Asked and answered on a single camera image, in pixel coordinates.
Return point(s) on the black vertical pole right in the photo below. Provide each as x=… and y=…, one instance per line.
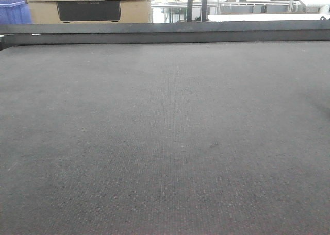
x=203, y=10

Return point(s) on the dark grey table mat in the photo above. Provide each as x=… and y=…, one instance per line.
x=224, y=138

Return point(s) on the white background table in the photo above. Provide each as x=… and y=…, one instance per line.
x=268, y=17

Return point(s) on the dark metal table rail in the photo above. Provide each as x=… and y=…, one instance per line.
x=149, y=33

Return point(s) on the lower cardboard box black label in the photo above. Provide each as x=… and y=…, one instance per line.
x=89, y=12

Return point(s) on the black vertical pole left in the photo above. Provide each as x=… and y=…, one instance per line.
x=189, y=10

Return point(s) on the black vertical pole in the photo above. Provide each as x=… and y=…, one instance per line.
x=203, y=10
x=189, y=10

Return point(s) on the blue crate in background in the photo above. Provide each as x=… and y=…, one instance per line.
x=15, y=12

